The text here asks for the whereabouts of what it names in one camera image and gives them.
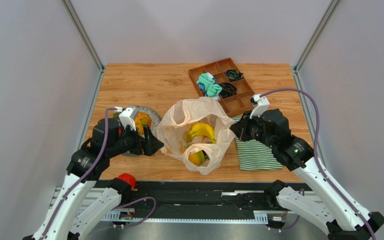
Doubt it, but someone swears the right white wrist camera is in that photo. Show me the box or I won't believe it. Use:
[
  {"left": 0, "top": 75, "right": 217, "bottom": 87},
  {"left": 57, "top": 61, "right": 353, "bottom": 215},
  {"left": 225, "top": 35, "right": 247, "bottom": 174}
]
[{"left": 249, "top": 94, "right": 270, "bottom": 119}]

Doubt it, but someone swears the translucent beige plastic bag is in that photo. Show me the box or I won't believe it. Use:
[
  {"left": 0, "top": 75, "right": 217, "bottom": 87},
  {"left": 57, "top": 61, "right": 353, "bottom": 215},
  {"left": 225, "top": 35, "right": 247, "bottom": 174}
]
[{"left": 156, "top": 97, "right": 235, "bottom": 175}]

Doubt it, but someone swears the mint green sock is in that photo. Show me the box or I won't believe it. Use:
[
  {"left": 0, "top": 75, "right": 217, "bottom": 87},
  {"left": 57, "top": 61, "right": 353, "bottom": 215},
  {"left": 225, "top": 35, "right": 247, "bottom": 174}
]
[{"left": 196, "top": 72, "right": 223, "bottom": 101}]

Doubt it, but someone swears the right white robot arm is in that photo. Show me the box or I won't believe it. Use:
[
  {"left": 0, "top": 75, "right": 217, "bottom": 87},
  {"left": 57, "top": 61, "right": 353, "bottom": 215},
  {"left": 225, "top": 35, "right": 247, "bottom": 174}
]
[{"left": 230, "top": 109, "right": 384, "bottom": 240}]

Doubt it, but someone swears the grey fruit plate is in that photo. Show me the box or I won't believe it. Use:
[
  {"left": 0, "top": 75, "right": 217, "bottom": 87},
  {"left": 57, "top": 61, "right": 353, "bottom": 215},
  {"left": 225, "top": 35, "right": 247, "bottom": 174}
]
[{"left": 112, "top": 105, "right": 161, "bottom": 157}]

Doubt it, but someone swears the brown compartment tray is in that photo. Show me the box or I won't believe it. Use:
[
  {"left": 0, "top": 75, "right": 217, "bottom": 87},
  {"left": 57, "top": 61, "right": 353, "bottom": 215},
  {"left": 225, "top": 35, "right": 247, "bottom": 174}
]
[{"left": 188, "top": 57, "right": 255, "bottom": 117}]

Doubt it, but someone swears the small pineapple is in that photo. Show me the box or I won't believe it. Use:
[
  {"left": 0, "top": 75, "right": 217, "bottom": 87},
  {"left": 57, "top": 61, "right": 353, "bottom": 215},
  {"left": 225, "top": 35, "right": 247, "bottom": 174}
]
[{"left": 134, "top": 112, "right": 152, "bottom": 135}]

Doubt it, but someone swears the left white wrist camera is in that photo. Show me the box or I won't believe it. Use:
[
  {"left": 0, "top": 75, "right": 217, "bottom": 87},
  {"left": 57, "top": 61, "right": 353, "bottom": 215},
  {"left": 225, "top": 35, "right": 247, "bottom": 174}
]
[{"left": 115, "top": 106, "right": 139, "bottom": 132}]

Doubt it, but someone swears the yellow banana bunch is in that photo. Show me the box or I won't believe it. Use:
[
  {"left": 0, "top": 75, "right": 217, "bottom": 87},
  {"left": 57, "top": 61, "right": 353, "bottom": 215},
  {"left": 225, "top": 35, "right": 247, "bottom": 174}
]
[{"left": 183, "top": 122, "right": 217, "bottom": 144}]

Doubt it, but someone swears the green striped cloth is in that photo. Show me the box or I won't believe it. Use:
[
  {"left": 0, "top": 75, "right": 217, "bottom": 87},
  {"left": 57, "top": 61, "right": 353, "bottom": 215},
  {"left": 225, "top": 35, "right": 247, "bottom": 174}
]
[{"left": 231, "top": 116, "right": 283, "bottom": 171}]

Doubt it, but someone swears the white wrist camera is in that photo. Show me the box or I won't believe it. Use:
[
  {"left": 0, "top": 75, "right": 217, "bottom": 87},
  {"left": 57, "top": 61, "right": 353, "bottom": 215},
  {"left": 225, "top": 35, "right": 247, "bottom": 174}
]
[
  {"left": 115, "top": 106, "right": 139, "bottom": 132},
  {"left": 249, "top": 94, "right": 270, "bottom": 119}
]

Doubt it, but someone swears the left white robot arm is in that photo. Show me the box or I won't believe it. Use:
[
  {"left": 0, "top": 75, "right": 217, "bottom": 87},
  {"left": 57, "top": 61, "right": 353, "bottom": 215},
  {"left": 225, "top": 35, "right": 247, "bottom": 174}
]
[{"left": 25, "top": 117, "right": 164, "bottom": 240}]

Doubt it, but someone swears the yellow green mango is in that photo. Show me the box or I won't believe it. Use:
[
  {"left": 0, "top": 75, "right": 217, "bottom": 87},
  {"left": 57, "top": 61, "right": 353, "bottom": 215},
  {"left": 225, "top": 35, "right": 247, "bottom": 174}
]
[{"left": 188, "top": 150, "right": 206, "bottom": 166}]

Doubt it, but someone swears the black yellow sock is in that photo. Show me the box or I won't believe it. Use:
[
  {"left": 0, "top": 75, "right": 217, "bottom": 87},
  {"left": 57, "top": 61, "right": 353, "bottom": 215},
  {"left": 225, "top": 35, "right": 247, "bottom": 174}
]
[{"left": 224, "top": 68, "right": 244, "bottom": 82}]

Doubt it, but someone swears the red orange peach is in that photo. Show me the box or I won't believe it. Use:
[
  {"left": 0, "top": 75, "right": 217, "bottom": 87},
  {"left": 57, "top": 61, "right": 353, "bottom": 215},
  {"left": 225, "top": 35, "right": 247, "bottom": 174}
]
[{"left": 117, "top": 173, "right": 136, "bottom": 190}]

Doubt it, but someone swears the left aluminium frame post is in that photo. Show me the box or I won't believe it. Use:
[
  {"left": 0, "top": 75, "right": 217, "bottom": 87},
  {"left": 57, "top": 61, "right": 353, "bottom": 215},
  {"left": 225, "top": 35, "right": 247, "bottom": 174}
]
[{"left": 61, "top": 0, "right": 105, "bottom": 73}]

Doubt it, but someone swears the aluminium frame post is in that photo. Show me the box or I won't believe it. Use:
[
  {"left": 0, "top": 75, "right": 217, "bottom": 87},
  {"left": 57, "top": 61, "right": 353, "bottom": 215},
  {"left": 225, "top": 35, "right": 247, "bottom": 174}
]
[
  {"left": 293, "top": 0, "right": 342, "bottom": 73},
  {"left": 61, "top": 0, "right": 105, "bottom": 73}
]

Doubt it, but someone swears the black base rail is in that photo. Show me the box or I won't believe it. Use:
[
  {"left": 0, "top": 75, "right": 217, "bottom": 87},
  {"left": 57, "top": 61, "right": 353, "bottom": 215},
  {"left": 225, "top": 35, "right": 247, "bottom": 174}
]
[{"left": 68, "top": 179, "right": 333, "bottom": 226}]

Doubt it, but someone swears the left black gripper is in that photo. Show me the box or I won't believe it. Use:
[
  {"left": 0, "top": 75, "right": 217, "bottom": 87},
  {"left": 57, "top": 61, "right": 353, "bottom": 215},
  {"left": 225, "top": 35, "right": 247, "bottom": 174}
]
[{"left": 107, "top": 121, "right": 164, "bottom": 157}]

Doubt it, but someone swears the right aluminium frame post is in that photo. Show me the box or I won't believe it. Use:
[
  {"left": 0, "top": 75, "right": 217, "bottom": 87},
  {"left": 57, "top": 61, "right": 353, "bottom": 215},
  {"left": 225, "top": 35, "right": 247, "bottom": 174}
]
[{"left": 293, "top": 0, "right": 342, "bottom": 73}]

